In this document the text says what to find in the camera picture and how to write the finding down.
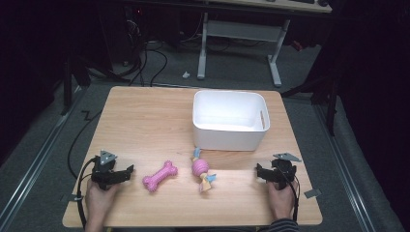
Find person's right hand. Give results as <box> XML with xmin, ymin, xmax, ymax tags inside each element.
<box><xmin>266</xmin><ymin>180</ymin><xmax>300</xmax><ymax>223</ymax></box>

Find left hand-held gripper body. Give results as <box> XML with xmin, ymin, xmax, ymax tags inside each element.
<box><xmin>90</xmin><ymin>150</ymin><xmax>118</xmax><ymax>191</ymax></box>

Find person's left hand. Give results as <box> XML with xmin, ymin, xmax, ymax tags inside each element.
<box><xmin>84</xmin><ymin>179</ymin><xmax>121</xmax><ymax>223</ymax></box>

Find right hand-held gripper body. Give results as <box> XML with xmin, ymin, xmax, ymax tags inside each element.
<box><xmin>270</xmin><ymin>152</ymin><xmax>303</xmax><ymax>191</ymax></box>

